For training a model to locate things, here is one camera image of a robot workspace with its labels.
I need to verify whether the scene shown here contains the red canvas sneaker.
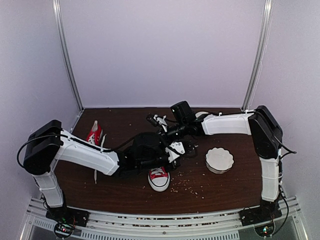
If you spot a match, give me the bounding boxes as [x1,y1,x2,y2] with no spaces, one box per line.
[86,120,106,147]
[148,166,171,192]

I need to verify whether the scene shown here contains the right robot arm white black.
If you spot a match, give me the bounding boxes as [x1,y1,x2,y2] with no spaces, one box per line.
[161,101,295,221]

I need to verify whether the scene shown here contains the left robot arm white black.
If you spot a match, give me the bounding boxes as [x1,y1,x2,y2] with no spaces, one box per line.
[18,119,186,222]

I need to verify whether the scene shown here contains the black bowl white inside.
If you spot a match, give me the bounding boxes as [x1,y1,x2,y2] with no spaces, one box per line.
[195,111,209,119]

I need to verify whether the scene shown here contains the white scalloped ceramic bowl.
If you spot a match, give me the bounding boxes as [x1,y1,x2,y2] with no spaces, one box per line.
[205,147,235,174]

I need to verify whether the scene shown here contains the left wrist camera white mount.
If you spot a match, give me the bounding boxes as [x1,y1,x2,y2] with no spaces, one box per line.
[165,141,186,163]

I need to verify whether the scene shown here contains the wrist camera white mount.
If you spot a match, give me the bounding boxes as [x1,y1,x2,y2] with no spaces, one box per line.
[146,114,169,133]
[165,141,186,163]

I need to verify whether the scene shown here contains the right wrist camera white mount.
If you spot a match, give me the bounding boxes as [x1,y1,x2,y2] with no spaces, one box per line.
[146,114,169,133]

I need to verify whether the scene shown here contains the aluminium front rail frame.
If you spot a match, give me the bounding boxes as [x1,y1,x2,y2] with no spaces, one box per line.
[18,197,310,240]

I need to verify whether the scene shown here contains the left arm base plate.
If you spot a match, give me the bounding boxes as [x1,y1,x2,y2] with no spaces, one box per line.
[45,207,90,227]

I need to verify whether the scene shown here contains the right aluminium corner post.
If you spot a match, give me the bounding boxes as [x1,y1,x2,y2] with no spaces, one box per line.
[241,0,274,111]

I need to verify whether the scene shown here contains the aluminium corner post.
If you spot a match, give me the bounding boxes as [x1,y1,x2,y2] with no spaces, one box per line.
[52,0,84,111]
[241,0,274,111]

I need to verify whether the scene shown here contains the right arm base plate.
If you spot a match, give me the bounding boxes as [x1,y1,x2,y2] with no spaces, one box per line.
[239,206,282,226]

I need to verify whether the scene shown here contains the left aluminium corner post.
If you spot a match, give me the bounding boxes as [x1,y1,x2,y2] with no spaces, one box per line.
[52,0,84,111]

